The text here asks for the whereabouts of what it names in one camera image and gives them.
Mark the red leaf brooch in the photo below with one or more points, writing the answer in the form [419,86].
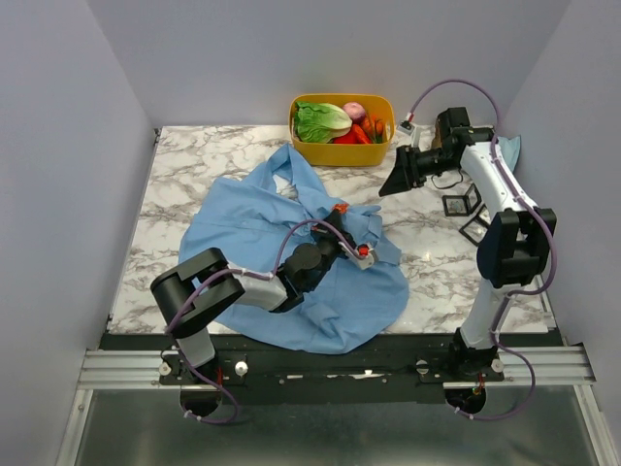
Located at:
[341,208]

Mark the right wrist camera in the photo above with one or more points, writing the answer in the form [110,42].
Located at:
[407,127]

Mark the black display box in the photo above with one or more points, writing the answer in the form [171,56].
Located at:
[462,204]
[476,227]

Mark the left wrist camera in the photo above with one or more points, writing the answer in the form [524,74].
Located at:
[364,256]

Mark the orange carrots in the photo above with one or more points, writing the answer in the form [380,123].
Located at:
[373,126]

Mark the blue chip bag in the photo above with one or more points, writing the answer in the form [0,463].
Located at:
[510,148]

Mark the red onion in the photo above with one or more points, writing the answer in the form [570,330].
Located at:
[355,111]

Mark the red pepper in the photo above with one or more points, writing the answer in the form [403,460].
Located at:
[355,136]

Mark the blue shirt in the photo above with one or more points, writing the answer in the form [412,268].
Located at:
[341,268]

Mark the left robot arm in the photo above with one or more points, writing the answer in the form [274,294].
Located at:
[193,294]

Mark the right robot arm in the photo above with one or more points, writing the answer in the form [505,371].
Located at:
[513,250]

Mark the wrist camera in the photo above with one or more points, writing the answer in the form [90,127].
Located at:
[407,127]
[364,256]

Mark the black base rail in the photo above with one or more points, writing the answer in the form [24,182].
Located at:
[388,369]

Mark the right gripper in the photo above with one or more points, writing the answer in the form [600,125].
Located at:
[410,165]

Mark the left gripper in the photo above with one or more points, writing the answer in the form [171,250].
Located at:
[328,233]

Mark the green lettuce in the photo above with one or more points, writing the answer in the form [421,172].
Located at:
[319,123]

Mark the yellow plastic basket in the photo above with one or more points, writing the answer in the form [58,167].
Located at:
[346,155]

